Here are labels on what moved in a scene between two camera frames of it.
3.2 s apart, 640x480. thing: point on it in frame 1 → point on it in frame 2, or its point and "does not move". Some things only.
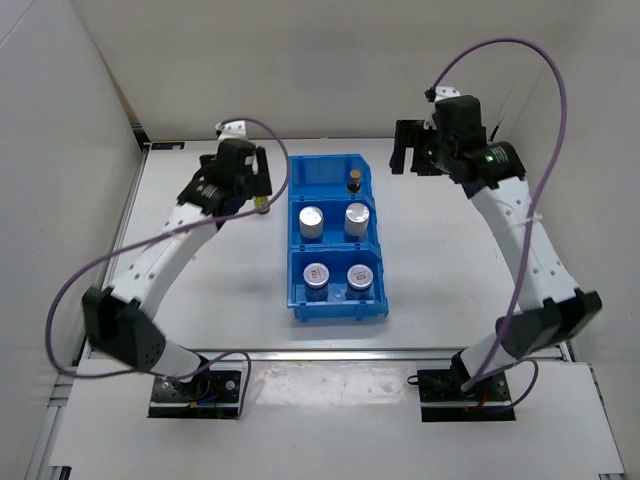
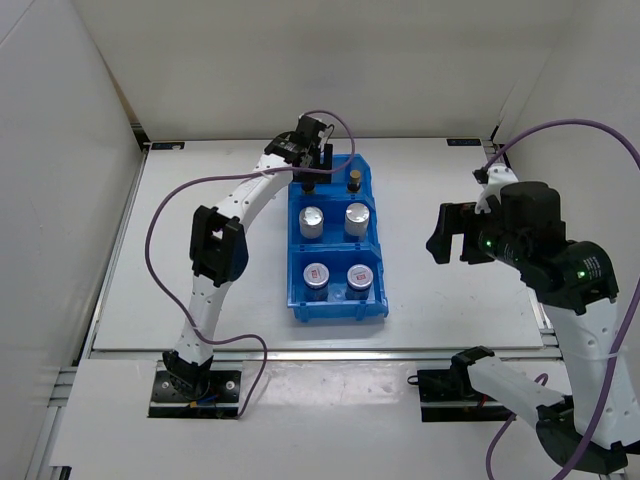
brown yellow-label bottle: x=261 y=205 → x=308 y=187
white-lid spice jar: x=359 y=283 does not move
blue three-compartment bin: x=337 y=259 does not move
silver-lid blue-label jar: x=311 y=221 does not move
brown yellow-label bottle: x=354 y=185 does not move
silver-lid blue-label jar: x=357 y=219 does not move
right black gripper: x=404 y=137 → x=452 y=222
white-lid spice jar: x=316 y=278 does not move
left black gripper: x=261 y=185 → x=314 y=176
